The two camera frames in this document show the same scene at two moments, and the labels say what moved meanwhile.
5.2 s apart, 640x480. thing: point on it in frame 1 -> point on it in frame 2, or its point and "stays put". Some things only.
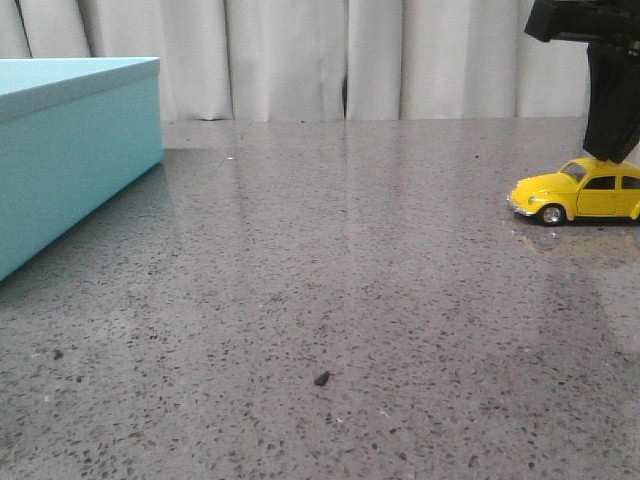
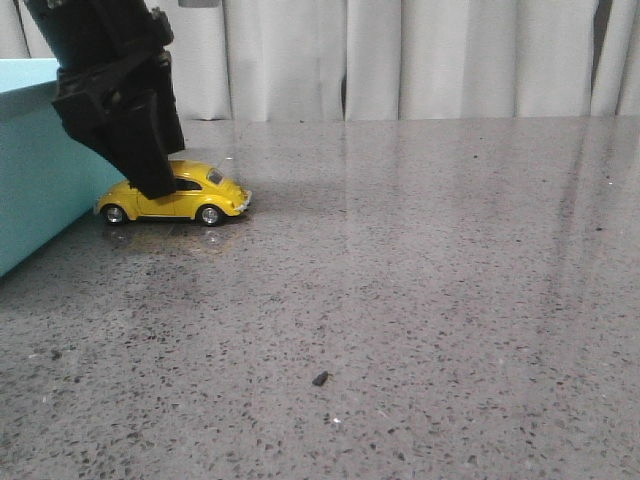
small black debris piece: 322,378 stays put
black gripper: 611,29 -> 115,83
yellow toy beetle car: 584,189 -> 202,192
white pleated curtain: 318,60 stays put
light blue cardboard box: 75,133 stays put
